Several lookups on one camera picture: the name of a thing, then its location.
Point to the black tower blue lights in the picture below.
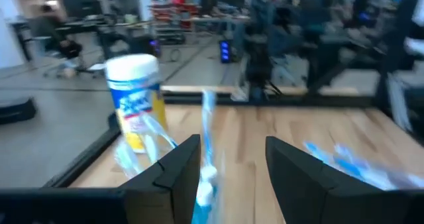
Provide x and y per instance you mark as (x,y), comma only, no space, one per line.
(226,51)

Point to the black computer tower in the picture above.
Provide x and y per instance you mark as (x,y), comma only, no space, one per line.
(145,46)

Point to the red parts bin shelf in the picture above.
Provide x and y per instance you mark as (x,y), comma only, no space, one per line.
(179,5)

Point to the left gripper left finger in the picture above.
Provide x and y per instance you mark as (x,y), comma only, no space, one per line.
(172,184)

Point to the person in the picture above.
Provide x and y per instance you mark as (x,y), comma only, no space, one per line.
(49,28)

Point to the clear acrylic organizer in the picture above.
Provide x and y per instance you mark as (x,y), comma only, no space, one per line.
(132,164)

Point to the yellow Lysol wipes canister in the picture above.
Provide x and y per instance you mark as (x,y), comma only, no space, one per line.
(136,94)

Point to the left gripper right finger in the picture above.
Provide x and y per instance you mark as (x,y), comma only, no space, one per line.
(304,191)

